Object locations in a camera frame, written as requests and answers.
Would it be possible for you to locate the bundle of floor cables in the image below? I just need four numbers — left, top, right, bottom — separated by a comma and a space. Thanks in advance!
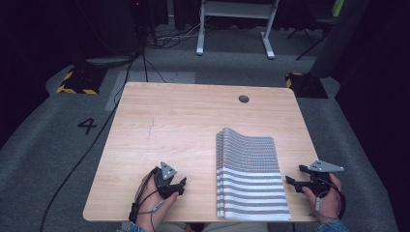
143, 18, 202, 50

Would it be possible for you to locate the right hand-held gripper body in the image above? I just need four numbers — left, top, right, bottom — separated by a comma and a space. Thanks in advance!
303, 159, 345, 198

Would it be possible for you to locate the green object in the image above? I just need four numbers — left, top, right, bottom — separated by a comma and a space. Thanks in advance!
331, 0, 345, 18

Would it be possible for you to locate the grey curtain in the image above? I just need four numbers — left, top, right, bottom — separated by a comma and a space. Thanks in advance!
308, 0, 370, 79

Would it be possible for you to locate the black yellow striped base plate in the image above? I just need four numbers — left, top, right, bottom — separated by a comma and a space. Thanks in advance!
55, 65, 109, 96
284, 72, 330, 100

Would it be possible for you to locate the black tripod stand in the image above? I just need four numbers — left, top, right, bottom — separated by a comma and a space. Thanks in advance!
285, 17, 327, 62

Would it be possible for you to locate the hand-held gripper cable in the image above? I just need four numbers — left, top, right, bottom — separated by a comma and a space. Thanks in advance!
308, 175, 348, 220
129, 167, 166, 232

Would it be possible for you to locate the long black floor cable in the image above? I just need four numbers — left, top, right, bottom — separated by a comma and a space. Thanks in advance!
38, 51, 139, 232

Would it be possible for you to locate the left hand-held gripper cable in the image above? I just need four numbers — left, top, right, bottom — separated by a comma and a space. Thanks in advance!
129, 167, 166, 232

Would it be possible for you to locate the black wrist strap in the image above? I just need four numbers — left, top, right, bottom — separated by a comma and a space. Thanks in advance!
128, 202, 141, 224

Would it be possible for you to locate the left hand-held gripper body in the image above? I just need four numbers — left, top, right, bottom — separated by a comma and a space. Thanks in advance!
153, 161, 180, 199

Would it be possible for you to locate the person's right hand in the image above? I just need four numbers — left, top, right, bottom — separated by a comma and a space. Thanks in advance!
302, 173, 342, 225

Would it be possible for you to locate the folded grey white striped towel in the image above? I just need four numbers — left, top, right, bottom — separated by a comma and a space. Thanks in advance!
215, 127, 292, 222

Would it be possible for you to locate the person's left hand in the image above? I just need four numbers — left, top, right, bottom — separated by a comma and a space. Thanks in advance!
134, 172, 179, 232

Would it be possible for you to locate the white metal desk frame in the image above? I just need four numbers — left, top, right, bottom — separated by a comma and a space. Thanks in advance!
195, 0, 280, 60

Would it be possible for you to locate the right hand-held gripper cable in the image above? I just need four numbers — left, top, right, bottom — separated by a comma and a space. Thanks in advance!
308, 175, 348, 220

